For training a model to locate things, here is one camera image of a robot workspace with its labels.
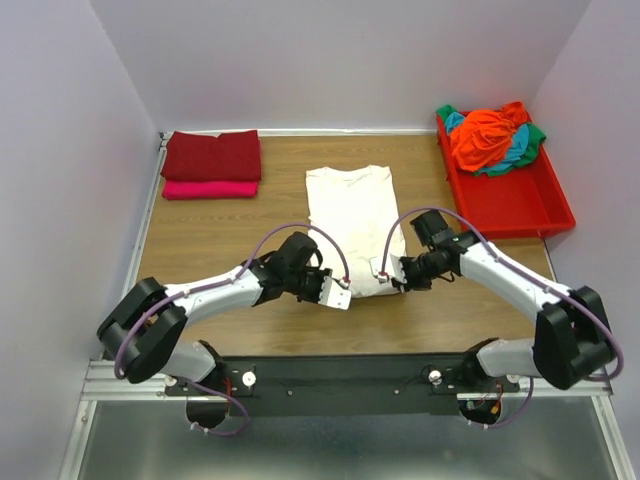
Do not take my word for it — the white t-shirt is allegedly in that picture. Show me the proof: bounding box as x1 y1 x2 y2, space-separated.
306 165 406 299

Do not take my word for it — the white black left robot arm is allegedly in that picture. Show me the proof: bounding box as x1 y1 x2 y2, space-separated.
97 232 350 395

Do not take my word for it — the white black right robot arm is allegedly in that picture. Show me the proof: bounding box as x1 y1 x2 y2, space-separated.
372 207 624 392

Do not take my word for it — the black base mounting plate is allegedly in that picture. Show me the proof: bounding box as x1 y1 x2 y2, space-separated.
164 352 521 419

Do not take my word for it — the red plastic bin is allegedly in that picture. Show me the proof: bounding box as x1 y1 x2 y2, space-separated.
436 118 576 239

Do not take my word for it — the dark red folded t-shirt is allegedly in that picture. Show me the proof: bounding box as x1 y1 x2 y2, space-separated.
161 130 262 182

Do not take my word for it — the orange t-shirt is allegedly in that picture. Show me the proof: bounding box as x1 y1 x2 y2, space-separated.
447 101 532 172

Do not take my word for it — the teal t-shirt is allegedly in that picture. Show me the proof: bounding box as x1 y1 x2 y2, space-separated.
445 111 534 174

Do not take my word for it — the pink folded t-shirt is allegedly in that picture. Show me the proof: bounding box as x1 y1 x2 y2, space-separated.
162 180 259 200

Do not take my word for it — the green t-shirt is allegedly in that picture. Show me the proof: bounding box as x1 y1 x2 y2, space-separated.
434 102 547 177

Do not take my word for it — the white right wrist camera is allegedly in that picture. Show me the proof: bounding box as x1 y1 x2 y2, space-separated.
369 254 407 288

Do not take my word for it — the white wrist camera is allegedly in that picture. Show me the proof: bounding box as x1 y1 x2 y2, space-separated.
369 254 407 288
318 277 352 310

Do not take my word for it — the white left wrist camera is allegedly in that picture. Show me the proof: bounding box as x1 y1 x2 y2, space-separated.
318 277 352 310

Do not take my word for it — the aluminium left side rail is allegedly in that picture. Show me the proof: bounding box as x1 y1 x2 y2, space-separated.
111 132 172 310

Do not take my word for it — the aluminium frame rail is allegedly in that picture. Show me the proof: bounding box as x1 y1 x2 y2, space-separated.
81 360 613 401

